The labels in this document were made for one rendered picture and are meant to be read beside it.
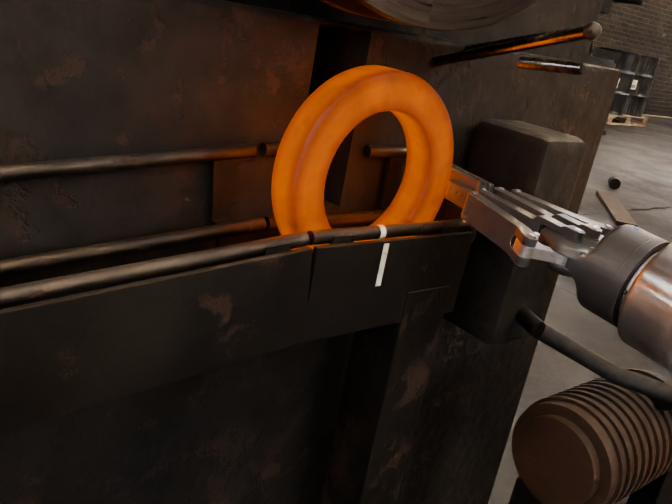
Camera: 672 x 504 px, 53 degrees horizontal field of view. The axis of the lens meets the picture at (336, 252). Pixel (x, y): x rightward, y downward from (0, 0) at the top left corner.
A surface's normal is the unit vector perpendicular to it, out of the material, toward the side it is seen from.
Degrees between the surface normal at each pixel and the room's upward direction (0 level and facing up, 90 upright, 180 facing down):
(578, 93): 90
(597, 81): 90
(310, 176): 90
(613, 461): 59
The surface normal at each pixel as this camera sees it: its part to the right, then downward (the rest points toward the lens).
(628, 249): -0.39, -0.57
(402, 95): 0.62, 0.36
